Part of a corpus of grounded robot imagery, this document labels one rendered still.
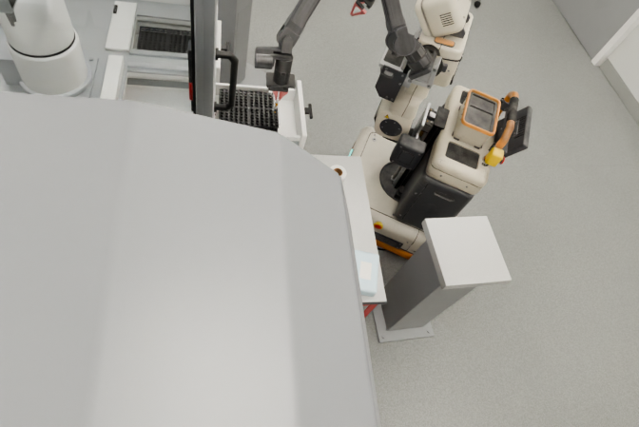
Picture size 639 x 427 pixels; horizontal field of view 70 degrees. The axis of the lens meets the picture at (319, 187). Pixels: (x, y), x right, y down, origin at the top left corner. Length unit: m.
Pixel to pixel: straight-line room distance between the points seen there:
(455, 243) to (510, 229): 1.25
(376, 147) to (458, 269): 1.05
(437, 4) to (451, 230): 0.84
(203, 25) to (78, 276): 0.58
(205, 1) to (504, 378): 2.28
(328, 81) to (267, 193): 2.76
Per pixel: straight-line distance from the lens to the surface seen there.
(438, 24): 1.78
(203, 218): 0.52
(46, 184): 0.54
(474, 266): 1.86
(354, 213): 1.76
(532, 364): 2.79
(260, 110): 1.79
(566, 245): 3.27
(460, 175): 2.02
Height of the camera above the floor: 2.22
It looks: 55 degrees down
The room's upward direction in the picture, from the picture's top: 21 degrees clockwise
